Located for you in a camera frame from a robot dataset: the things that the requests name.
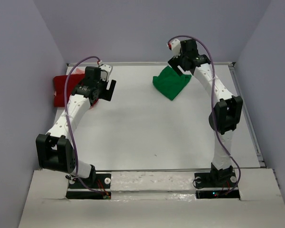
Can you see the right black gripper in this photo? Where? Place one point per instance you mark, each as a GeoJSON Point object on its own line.
{"type": "Point", "coordinates": [174, 62]}

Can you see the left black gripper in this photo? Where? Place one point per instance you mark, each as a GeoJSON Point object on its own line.
{"type": "Point", "coordinates": [107, 94]}

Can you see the green t shirt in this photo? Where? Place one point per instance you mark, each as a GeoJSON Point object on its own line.
{"type": "Point", "coordinates": [169, 83]}

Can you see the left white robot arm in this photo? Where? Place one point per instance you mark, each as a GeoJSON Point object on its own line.
{"type": "Point", "coordinates": [56, 149]}

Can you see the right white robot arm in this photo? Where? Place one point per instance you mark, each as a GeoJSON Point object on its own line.
{"type": "Point", "coordinates": [225, 115]}

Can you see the pink folded t shirt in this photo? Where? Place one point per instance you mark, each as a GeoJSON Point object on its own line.
{"type": "Point", "coordinates": [79, 71]}

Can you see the red folded t shirt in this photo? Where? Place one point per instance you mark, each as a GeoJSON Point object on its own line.
{"type": "Point", "coordinates": [59, 86]}

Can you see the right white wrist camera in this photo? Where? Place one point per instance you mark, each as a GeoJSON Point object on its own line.
{"type": "Point", "coordinates": [175, 46]}

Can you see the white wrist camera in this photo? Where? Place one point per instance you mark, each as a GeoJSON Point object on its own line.
{"type": "Point", "coordinates": [175, 46]}
{"type": "Point", "coordinates": [105, 72]}

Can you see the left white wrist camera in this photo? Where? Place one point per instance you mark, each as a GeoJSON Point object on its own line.
{"type": "Point", "coordinates": [105, 72]}

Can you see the aluminium table rail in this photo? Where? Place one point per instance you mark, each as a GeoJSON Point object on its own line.
{"type": "Point", "coordinates": [144, 64]}

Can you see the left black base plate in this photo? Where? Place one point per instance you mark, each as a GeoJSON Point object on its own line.
{"type": "Point", "coordinates": [100, 189]}

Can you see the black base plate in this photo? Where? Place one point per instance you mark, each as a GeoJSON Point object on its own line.
{"type": "Point", "coordinates": [100, 189]}
{"type": "Point", "coordinates": [209, 189]}

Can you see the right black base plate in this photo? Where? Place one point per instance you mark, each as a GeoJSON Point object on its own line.
{"type": "Point", "coordinates": [209, 189]}

